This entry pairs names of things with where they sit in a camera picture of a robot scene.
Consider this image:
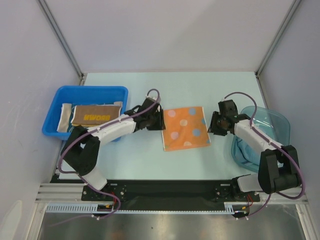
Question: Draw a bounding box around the orange polka dot towel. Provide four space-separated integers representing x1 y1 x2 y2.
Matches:
161 106 211 152

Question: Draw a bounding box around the light blue Doraemon towel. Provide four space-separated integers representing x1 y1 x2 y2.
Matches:
234 137 260 173

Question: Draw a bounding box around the yellow white towel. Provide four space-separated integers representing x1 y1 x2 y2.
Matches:
71 105 122 127

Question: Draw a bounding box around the teal beige Doraemon towel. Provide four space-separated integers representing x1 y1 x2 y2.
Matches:
57 101 123 133

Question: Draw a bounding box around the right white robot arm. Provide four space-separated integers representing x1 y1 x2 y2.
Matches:
208 100 305 201

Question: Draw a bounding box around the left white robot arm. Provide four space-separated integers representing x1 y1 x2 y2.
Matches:
58 97 166 200

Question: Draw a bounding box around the translucent teal basket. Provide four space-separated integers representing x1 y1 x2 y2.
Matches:
231 107 291 167

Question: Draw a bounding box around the blue plastic bin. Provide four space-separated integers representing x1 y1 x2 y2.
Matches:
42 85 129 141

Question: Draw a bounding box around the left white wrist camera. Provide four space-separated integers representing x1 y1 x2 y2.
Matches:
145 95 161 103

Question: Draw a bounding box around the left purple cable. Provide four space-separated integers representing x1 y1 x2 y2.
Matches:
57 89 161 221

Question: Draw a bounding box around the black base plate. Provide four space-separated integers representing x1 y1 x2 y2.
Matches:
49 178 283 215

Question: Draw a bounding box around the white slotted cable duct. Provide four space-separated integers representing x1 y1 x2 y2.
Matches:
46 201 266 216

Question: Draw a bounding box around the aluminium frame rail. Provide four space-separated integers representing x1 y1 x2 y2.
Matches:
34 182 91 204

